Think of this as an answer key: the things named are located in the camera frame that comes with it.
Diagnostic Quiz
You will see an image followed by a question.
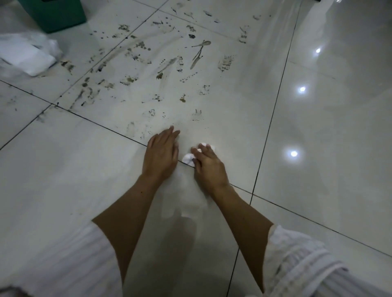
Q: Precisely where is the person's left hand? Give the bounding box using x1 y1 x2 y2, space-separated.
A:
142 125 181 182

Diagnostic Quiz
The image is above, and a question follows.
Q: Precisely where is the person's right hand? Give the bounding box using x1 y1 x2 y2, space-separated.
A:
190 143 230 193

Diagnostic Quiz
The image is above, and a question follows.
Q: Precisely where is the white tissue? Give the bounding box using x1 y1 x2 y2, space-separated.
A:
182 143 217 167

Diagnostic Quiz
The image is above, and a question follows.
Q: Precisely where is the person's right forearm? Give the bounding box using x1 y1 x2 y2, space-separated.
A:
211 183 274 293

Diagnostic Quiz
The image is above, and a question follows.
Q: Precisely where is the person's left forearm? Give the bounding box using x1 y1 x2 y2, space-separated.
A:
91 174 167 295

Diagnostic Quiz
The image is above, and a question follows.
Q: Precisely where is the white ribbed sleeve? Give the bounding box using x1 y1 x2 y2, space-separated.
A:
263 225 392 297
0 222 124 297

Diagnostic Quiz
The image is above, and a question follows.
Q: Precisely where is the white tissue pack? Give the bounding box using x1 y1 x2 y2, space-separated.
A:
0 39 57 76

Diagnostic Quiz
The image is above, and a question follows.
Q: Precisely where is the green plastic bin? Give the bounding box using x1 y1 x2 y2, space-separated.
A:
33 0 87 34

